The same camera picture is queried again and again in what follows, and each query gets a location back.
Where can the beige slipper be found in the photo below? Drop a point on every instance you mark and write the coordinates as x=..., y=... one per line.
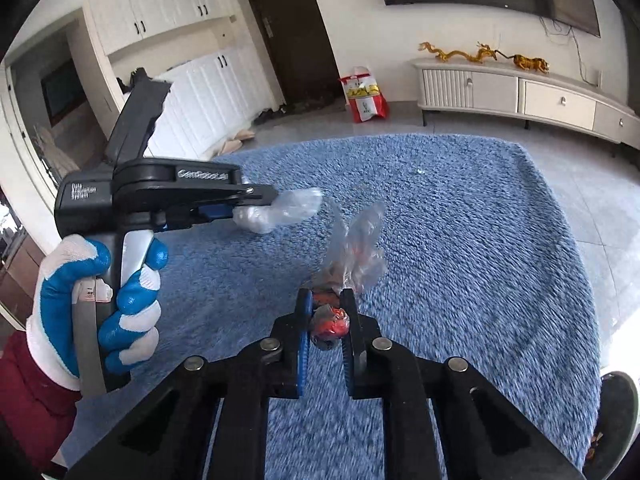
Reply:
x=229, y=148
x=245, y=134

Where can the white wardrobe cabinet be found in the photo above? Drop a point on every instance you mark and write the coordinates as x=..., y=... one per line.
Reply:
x=200, y=90

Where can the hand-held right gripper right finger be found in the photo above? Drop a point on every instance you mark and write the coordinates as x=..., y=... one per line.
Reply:
x=348, y=360

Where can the black trash bin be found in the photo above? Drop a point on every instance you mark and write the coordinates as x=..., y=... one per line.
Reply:
x=617, y=410

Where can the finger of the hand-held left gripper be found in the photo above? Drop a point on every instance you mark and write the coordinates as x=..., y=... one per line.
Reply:
x=260, y=194
x=212, y=211

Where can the gold dragon figurine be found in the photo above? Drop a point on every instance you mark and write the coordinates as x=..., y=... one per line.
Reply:
x=450, y=53
x=487, y=54

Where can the clear plastic bag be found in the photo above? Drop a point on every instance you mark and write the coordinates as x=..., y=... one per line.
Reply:
x=285, y=210

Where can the white low tv cabinet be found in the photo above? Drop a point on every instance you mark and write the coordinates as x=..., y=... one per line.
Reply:
x=557, y=100

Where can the dark shoes on floor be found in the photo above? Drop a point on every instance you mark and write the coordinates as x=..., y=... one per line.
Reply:
x=267, y=116

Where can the gold tiger figurine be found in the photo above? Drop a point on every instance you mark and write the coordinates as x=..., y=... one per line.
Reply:
x=530, y=64

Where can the dark brown door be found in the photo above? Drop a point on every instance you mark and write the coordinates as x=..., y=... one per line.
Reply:
x=290, y=35

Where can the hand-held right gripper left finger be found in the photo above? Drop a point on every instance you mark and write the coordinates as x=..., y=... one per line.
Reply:
x=303, y=350

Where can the blue shaggy rug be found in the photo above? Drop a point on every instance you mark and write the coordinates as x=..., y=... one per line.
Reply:
x=475, y=260

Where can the red and white shopping bag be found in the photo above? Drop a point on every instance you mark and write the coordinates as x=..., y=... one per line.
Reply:
x=365, y=97

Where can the clear bag with red contents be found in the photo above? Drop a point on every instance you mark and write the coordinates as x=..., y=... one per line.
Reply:
x=361, y=245

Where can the person's left forearm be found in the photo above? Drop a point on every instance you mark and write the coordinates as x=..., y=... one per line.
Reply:
x=30, y=410

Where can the person's left hand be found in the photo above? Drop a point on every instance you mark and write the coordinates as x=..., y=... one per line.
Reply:
x=57, y=300

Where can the dark screen in side room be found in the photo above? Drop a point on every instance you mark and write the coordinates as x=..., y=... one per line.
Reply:
x=62, y=90

